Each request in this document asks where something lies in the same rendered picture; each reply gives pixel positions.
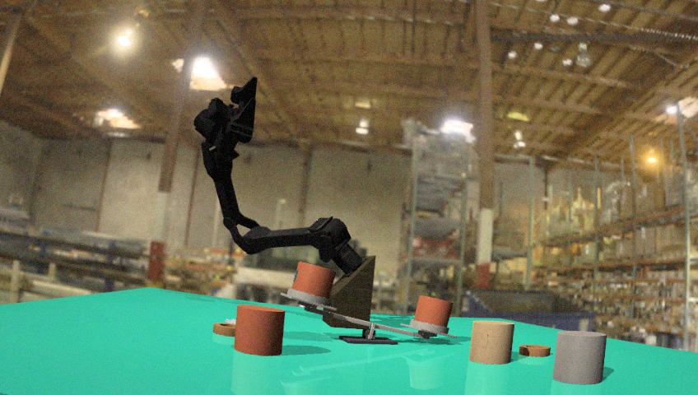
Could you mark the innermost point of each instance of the grey balance with round pans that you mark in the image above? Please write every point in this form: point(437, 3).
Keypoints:
point(310, 302)

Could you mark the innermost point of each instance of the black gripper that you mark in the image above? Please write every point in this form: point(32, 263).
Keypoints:
point(241, 120)

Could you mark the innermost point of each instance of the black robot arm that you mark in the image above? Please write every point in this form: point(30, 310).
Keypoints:
point(325, 234)

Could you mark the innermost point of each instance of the grey cylinder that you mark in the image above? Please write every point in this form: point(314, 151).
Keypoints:
point(579, 357)

